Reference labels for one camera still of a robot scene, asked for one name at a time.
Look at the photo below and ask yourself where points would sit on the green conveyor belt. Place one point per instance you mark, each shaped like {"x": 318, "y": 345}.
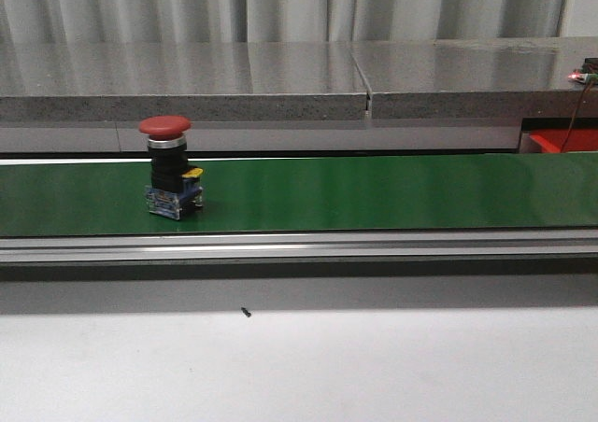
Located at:
{"x": 426, "y": 192}

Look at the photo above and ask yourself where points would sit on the red plastic tray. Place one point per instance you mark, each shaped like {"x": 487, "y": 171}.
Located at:
{"x": 558, "y": 141}

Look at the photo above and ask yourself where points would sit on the small circuit board red LED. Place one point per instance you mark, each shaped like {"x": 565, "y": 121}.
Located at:
{"x": 582, "y": 77}

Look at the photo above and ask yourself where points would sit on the white pleated curtain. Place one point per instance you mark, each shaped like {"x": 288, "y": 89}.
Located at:
{"x": 178, "y": 21}

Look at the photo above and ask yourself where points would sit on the grey stone countertop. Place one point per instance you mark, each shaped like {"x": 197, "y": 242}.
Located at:
{"x": 382, "y": 80}

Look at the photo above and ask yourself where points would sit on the aluminium conveyor frame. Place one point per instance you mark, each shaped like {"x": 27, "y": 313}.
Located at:
{"x": 293, "y": 246}

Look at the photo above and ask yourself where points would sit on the red mushroom push button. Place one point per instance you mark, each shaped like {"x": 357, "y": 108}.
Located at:
{"x": 175, "y": 190}

